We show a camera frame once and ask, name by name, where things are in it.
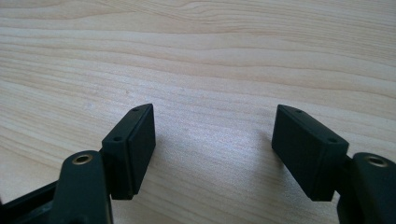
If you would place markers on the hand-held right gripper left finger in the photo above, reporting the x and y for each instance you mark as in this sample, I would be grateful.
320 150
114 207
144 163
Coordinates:
129 155

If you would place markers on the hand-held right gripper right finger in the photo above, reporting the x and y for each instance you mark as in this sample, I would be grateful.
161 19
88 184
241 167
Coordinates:
308 152

